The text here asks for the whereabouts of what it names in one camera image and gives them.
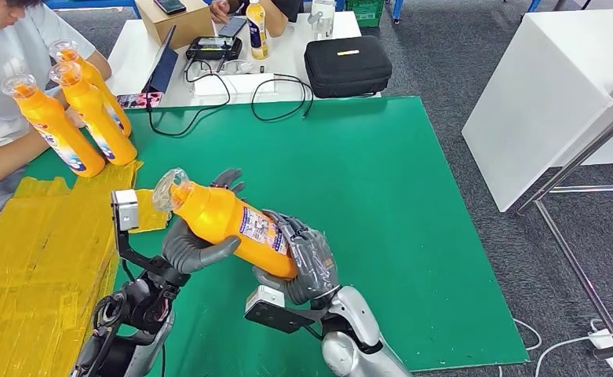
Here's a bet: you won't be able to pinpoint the person's left hand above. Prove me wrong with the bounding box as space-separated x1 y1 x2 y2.
65 106 86 130

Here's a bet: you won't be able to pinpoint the person's right hand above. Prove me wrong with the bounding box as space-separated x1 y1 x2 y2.
210 0 235 24

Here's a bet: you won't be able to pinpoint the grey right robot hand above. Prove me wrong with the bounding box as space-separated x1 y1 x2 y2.
252 209 341 306

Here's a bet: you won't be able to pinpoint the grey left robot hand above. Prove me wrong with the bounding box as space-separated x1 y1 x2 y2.
161 167 246 275

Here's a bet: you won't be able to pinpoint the orange detergent bottle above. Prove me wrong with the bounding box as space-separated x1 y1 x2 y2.
151 167 299 281
1 72 107 179
49 39 133 138
49 61 139 167

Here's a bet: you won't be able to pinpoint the grey smartphone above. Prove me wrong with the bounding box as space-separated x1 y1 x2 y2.
217 16 248 38

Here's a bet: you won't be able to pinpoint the smartphone with colourful screen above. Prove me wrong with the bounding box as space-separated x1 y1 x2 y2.
116 90 164 110

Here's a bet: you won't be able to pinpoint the yellow drink bottle blue label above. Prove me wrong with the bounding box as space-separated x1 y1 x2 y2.
246 0 270 60

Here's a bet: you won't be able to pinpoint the black handheld screen controller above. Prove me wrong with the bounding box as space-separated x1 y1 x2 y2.
185 35 243 60

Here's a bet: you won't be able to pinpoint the brown cardboard box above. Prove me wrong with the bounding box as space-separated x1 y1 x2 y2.
134 0 216 50

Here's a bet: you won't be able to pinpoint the black smartphone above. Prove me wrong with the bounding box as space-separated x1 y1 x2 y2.
153 0 188 16

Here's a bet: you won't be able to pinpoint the clear safety glasses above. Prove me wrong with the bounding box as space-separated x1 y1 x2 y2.
188 58 257 76

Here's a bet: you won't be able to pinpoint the white flat box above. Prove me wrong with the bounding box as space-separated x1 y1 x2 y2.
193 72 277 100

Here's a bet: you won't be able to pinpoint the dark blue tablet case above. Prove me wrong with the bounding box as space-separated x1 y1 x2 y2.
142 24 179 95

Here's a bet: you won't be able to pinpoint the white table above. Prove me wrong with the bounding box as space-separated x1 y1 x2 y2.
105 11 382 108
462 7 613 213

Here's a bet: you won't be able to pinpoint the clear water jug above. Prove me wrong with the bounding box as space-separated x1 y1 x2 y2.
308 0 338 41

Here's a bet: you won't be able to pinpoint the black zip carrying case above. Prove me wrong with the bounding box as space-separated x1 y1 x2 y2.
304 35 393 99

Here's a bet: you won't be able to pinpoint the green plastic crate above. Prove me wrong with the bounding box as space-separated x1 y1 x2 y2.
345 0 386 28

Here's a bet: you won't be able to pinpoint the yellow plastic sheet stack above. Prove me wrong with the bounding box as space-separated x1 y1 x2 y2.
0 159 172 377

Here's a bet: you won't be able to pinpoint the white cable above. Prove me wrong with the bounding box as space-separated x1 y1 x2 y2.
513 318 542 350
534 320 613 377

